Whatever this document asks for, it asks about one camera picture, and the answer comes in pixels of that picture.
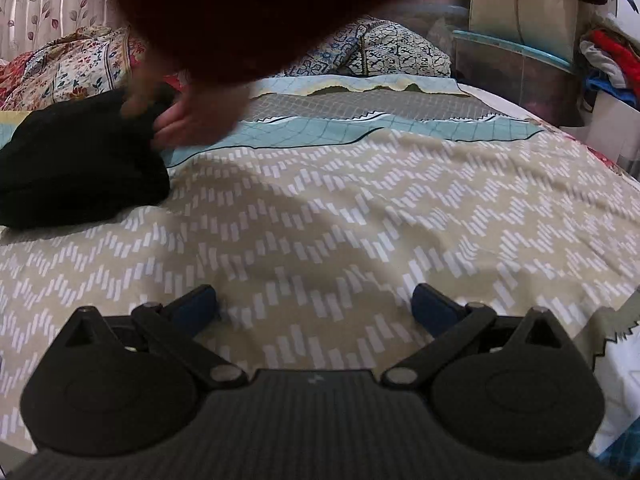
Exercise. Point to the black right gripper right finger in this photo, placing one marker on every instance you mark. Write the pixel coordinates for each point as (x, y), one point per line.
(512, 387)

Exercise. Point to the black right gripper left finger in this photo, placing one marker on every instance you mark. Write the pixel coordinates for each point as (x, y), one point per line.
(117, 385)

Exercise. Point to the black pants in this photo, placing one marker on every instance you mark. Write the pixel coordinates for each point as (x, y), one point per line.
(78, 162)

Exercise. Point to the person's blurred hand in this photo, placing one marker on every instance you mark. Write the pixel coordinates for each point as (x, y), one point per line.
(200, 116)

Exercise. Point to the chevron patterned bedspread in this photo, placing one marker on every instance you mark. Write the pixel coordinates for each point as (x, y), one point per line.
(316, 220)

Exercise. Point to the dark cabinet with teal edge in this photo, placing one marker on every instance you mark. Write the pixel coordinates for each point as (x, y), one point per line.
(540, 82)

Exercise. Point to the red floral pillow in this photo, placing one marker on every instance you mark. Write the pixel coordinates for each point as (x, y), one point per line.
(90, 61)

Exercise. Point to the pile of colourful clothes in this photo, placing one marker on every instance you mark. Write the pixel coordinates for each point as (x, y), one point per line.
(610, 45)

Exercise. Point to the blue grey patterned pillow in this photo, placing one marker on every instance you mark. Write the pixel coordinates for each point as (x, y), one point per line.
(372, 47)

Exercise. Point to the beige cardboard box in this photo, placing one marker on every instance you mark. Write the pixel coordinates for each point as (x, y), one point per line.
(547, 25)

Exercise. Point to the floral curtain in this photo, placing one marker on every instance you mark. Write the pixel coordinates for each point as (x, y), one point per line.
(27, 25)

